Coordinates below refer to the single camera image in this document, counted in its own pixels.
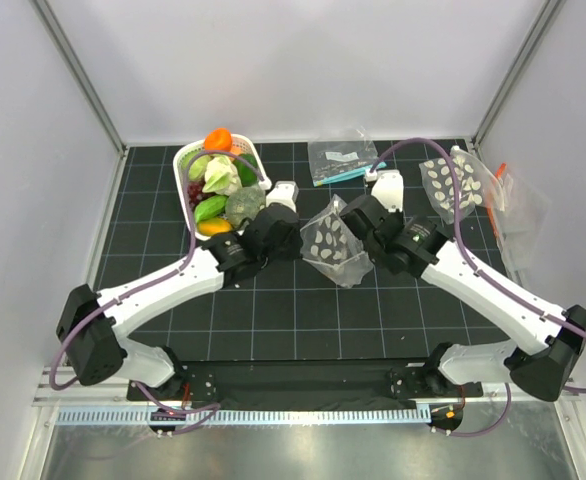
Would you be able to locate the orange zipper clear bag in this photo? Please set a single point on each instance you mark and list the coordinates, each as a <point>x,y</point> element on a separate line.
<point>517,227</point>

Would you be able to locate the blue zipper clear bag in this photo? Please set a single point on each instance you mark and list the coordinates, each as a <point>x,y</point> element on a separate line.
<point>340,155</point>

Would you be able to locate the green netted melon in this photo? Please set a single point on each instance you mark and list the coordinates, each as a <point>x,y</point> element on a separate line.
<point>243,205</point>

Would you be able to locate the dark red grapes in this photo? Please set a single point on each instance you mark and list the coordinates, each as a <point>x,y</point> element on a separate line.
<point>194,193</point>

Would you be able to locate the white cauliflower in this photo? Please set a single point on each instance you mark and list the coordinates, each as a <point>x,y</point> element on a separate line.
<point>221,176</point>

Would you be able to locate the green bell pepper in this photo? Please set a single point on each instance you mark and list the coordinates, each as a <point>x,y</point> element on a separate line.
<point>246,175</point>

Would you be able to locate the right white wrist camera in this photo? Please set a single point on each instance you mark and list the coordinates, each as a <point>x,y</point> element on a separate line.
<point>388,188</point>

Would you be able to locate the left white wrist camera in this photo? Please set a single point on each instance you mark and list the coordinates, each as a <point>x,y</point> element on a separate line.
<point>283,193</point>

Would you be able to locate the white perforated plastic basket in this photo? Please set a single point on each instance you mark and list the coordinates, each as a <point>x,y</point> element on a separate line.
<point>241,145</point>

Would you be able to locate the yellow orange mango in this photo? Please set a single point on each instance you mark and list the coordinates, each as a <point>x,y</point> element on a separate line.
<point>214,226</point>

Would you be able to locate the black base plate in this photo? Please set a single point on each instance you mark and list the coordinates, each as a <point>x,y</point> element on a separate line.
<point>310,385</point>

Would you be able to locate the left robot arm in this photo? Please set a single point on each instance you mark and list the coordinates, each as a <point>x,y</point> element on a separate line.
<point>95,327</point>

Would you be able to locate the green cabbage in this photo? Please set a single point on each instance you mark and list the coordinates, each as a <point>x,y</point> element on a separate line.
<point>197,170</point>

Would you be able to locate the green cucumber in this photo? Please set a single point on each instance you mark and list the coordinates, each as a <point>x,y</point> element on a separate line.
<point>209,208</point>

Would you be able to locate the orange tangerine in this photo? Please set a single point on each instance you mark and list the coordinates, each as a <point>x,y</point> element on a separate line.
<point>219,139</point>

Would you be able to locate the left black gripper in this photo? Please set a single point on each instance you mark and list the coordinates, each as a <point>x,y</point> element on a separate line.
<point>297,241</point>

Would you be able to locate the black grid mat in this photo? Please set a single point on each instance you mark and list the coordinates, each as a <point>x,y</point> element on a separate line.
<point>288,311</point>

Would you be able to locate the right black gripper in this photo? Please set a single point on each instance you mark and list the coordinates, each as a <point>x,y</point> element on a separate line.
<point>399,216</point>

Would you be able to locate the white dotted zip bag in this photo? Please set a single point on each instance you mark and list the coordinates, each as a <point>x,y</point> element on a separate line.
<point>332,249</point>

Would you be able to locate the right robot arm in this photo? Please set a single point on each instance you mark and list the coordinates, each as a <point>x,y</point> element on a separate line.
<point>544,340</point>

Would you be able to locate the aluminium front rail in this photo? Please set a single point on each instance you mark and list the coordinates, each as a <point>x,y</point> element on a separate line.
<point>146,415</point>

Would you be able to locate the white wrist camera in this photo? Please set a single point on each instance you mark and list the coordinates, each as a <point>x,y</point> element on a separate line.
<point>283,193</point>
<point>388,188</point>

